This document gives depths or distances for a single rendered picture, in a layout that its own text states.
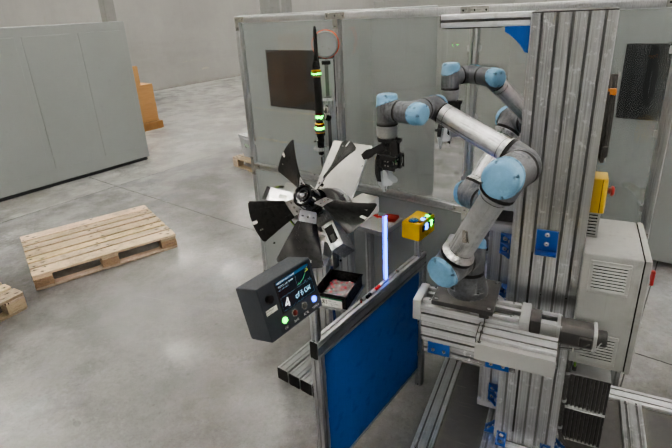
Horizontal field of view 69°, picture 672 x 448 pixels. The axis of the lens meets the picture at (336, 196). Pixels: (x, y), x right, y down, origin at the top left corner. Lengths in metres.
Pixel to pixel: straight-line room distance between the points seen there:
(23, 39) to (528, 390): 6.67
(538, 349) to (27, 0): 13.91
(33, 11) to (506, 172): 13.78
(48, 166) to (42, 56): 1.41
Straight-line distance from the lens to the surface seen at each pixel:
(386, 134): 1.72
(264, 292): 1.60
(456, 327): 1.98
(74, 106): 7.58
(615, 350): 2.12
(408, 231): 2.43
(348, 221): 2.24
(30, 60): 7.37
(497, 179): 1.49
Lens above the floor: 2.07
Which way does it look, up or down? 21 degrees down
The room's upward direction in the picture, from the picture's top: 3 degrees counter-clockwise
